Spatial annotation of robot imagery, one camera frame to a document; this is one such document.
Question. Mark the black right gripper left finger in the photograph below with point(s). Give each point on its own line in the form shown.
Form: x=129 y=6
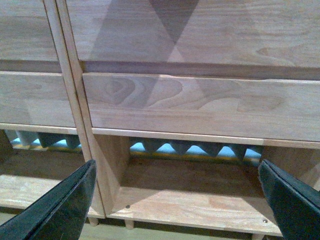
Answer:
x=60 y=214

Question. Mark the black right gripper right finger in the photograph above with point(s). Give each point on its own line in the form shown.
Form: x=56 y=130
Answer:
x=295 y=205

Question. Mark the grey acoustic foam panel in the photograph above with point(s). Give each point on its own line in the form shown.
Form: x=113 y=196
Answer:
x=140 y=147

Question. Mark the wooden bookshelf unit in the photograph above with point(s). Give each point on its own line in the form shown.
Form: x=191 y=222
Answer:
x=236 y=73

